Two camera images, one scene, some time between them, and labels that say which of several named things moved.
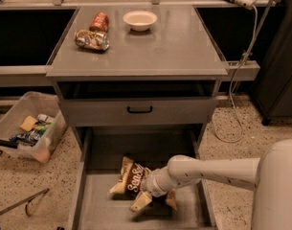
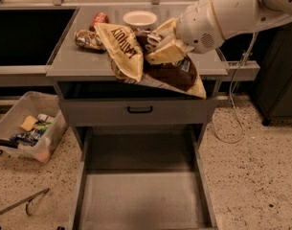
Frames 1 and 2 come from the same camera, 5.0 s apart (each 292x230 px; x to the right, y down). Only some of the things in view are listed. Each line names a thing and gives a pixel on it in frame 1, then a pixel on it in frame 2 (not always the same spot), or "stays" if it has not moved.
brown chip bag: (129, 180) to (128, 51)
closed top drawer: (144, 111) stays
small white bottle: (44, 117) stays
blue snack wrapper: (30, 137) stays
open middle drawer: (99, 152) stays
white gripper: (155, 183) to (196, 25)
